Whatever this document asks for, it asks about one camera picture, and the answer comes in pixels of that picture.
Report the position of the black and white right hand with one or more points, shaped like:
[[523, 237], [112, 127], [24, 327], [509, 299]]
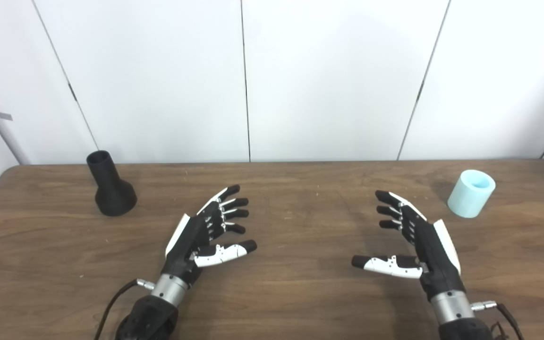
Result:
[[435, 259]]

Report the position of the small grey wall label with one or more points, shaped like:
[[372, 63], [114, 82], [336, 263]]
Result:
[[5, 116]]

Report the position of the black and white left hand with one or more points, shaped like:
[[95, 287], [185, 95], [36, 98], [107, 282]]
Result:
[[184, 250]]

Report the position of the white corner post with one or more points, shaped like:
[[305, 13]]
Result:
[[18, 151]]

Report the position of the black funnel-shaped nozzle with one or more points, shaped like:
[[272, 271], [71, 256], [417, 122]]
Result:
[[114, 196]]

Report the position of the light blue cylinder cup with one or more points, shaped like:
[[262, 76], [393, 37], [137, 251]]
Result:
[[468, 200]]

